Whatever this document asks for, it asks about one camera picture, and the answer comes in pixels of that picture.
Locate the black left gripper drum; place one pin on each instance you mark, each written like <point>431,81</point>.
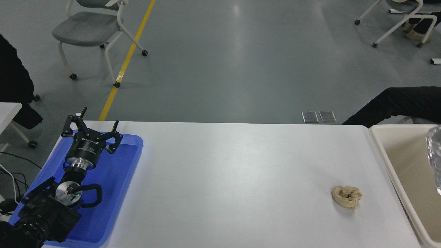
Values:
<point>85,148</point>

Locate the foil tray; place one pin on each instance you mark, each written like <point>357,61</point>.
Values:
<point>436,158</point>

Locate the silver floor outlet plate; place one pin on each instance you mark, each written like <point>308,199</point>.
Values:
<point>327,116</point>
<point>310,116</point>

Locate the blue plastic tray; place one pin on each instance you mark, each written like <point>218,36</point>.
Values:
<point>110,179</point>

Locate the small white side table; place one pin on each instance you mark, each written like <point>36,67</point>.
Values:
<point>8,113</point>

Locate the crumpled tan paper ball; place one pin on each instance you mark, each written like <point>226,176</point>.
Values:
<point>347,196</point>

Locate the large pale bin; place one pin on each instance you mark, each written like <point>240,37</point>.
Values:
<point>406,165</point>

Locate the white chair foot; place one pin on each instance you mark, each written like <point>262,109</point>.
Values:
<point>436,61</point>

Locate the grey chair with white frame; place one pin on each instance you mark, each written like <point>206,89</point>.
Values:
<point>86,29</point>
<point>403,5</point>

